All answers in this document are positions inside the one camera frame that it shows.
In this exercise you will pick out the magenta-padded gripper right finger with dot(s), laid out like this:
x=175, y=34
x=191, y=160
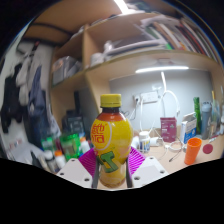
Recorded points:
x=150, y=170

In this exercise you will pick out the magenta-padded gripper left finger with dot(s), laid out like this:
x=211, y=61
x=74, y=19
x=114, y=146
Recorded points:
x=73, y=171

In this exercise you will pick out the yellow drink bottle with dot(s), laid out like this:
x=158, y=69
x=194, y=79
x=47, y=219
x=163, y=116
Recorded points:
x=111, y=133

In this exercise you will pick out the white bottle with orange cap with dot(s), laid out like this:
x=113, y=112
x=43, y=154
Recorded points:
x=60, y=160

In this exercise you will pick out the green transparent jar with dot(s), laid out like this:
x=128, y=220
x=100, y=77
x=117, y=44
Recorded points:
x=70, y=146

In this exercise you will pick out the white pill bottle blue label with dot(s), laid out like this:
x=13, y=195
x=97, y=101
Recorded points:
x=144, y=142

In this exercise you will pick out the small magenta box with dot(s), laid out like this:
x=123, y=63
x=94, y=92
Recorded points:
x=168, y=129

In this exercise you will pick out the orange plastic cup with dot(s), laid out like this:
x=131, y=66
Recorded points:
x=192, y=151

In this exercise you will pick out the black box device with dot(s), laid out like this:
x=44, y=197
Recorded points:
x=74, y=123

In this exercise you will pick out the white and blue carton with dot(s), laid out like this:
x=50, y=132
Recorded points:
x=188, y=128

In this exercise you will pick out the flat round red coaster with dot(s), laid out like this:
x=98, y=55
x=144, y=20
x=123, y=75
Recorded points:
x=207, y=148

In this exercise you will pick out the green glass bottle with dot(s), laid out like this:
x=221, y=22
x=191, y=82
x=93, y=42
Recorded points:
x=197, y=113

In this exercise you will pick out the hanging clothes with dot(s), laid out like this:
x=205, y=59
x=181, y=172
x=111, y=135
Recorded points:
x=23, y=93

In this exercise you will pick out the white led desk lamp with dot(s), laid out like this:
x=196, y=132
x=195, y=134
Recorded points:
x=161, y=69

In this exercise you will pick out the wooden shelf unit with books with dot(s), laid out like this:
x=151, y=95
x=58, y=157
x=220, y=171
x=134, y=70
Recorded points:
x=133, y=63

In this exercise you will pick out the ceiling light tube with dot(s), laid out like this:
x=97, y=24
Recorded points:
x=120, y=6

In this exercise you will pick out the white wall power outlet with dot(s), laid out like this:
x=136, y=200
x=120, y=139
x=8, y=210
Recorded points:
x=148, y=97

